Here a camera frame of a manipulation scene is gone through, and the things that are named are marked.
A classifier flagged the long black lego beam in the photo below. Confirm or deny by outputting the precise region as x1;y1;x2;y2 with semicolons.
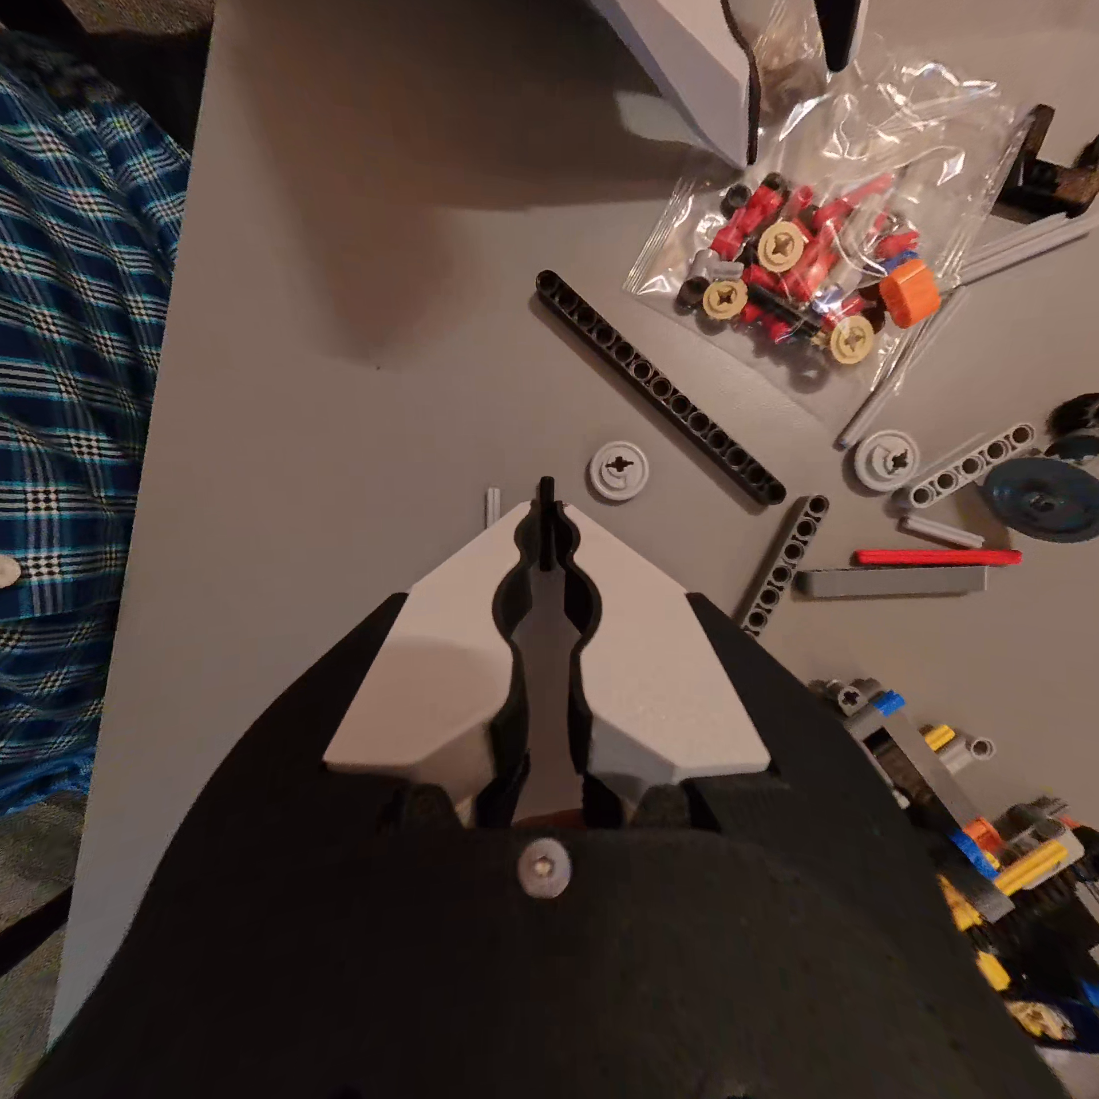
535;270;788;506

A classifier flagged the red lego axle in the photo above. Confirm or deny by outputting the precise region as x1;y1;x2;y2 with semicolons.
852;548;1025;568

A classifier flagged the blue plaid shirt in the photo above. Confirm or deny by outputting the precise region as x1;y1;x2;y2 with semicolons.
0;26;192;817

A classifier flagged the partly built lego model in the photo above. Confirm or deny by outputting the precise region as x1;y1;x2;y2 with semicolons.
808;674;1099;1050

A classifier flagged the dark blue lego wheel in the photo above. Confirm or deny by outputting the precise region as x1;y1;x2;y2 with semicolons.
981;455;1099;548

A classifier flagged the grey round lego pulley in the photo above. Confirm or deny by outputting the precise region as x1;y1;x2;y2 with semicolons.
588;441;648;504
854;430;921;495

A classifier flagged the black forked lego piece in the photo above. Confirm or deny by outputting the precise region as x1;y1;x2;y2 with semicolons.
996;104;1099;221

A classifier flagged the medium light grey axle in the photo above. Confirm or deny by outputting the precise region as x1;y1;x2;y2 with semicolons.
897;514;987;552

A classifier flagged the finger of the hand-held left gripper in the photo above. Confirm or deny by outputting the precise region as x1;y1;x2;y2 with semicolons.
585;0;765;170
810;0;870;77

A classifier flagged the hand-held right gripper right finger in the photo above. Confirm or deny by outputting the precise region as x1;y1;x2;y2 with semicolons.
554;501;774;832

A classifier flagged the light grey holed beam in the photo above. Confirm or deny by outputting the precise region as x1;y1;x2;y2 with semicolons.
897;423;1038;510

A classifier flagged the long light grey axle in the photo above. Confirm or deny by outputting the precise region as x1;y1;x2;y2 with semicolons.
837;288;970;450
948;215;1099;290

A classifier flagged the plain grey lego beam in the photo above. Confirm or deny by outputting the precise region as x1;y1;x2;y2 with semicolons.
794;565;988;601

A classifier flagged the dark grey holed beam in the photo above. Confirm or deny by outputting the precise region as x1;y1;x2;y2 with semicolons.
737;495;830;639

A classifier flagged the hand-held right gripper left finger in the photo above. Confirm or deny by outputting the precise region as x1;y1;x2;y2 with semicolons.
323;501;552;830

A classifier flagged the orange round lego piece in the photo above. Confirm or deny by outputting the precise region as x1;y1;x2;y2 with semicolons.
881;259;943;330

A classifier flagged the black lego gear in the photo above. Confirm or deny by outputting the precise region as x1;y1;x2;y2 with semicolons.
1047;393;1099;441

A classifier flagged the bag of red lego pins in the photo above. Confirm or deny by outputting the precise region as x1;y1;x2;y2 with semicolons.
623;59;1036;388

